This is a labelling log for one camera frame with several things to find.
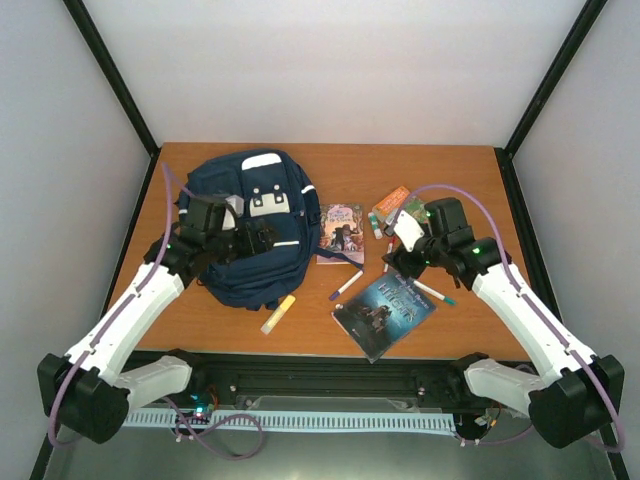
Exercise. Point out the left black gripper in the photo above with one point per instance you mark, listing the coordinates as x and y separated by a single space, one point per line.
250 246

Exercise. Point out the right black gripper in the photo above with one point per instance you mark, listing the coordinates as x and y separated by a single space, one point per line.
404 264

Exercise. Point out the navy blue backpack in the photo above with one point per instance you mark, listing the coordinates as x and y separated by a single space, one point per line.
277 215

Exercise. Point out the dark blue Wuthering Heights book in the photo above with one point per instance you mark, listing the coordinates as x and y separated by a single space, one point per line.
383 314

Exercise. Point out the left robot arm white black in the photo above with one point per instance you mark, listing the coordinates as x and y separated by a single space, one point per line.
87 390

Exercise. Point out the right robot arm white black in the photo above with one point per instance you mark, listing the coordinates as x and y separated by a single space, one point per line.
483 267

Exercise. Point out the green capped marker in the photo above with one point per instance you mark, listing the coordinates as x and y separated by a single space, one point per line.
436 294

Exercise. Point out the red capped marker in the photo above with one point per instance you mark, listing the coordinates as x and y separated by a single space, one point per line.
389 251

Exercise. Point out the orange green paperback book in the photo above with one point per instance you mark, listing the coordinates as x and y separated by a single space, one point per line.
387 206

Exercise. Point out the yellow highlighter pen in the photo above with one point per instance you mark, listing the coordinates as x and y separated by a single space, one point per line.
278 314

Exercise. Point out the pink paperback book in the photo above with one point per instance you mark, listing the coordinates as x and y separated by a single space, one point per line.
342 232

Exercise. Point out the purple capped marker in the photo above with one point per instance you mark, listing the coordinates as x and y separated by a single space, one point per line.
343 288

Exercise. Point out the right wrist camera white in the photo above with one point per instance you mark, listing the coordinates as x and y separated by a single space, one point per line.
408 230

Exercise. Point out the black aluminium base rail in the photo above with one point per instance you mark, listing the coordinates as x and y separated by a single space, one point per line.
232 379

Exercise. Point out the light blue cable duct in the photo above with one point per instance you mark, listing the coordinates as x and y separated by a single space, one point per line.
327 422

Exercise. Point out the left black frame post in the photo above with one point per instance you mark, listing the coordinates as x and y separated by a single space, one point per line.
87 28

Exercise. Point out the black frame post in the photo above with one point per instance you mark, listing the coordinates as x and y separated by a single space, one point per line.
580 28
87 28

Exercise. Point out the right black frame post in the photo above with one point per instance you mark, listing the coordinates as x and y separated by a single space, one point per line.
580 28

